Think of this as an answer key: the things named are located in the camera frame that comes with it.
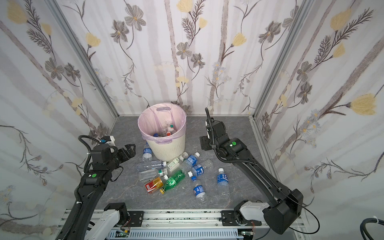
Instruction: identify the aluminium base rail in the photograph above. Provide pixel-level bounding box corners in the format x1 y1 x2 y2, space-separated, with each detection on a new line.
56 208 310 240

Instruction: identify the white green label bottle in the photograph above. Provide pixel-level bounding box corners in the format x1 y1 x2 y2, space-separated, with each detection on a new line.
167 152 189 175

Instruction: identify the pepsi bottle blue cap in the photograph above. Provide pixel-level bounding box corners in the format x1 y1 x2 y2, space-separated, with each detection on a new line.
191 176 208 205

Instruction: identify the green bottle lying centre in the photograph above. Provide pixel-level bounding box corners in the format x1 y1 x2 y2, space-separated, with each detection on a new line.
160 170 185 194

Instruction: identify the blue label bottle white cap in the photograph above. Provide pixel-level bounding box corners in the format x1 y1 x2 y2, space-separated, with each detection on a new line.
180 152 200 174

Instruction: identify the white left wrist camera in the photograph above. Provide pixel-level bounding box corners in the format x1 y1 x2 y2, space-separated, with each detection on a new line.
100 136 116 147

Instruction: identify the clear bottle green red label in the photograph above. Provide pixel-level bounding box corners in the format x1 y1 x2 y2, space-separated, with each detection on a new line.
166 124 176 136

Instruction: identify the upright blue label water bottle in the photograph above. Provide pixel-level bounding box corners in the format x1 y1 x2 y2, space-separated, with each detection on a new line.
142 142 153 163

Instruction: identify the white slotted cable duct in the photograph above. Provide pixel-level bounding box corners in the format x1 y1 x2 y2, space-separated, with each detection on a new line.
105 229 244 240

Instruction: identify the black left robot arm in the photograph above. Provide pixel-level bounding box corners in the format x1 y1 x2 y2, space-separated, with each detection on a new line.
56 135 136 240

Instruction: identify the small blue label bottle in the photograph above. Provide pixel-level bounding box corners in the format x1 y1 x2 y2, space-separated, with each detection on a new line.
188 159 214 178

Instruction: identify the pink bin liner bag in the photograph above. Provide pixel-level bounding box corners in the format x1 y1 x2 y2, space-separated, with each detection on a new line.
138 103 187 145

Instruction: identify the clear bottle green cap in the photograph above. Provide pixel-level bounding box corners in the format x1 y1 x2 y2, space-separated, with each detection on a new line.
139 169 168 183

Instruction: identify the clear bottle lying left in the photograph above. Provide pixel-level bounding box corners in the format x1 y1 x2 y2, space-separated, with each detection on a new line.
137 160 167 172

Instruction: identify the black cable bottom right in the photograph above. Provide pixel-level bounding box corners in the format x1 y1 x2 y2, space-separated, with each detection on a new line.
359 216 384 240

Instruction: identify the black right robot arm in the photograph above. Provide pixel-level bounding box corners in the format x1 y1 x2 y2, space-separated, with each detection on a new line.
200 109 304 235

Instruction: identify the pepsi bottle white cap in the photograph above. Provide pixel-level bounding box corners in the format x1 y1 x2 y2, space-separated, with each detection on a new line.
217 168 230 199

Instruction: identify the red yellow drink bottle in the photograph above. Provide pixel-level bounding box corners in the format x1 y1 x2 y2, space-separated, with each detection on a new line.
145 177 164 194

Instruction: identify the clear bottle red white label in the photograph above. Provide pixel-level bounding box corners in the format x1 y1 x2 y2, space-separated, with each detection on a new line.
161 121 175 137

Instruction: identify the cream plastic waste bin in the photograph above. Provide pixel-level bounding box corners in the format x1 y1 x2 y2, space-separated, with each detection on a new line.
138 103 187 162

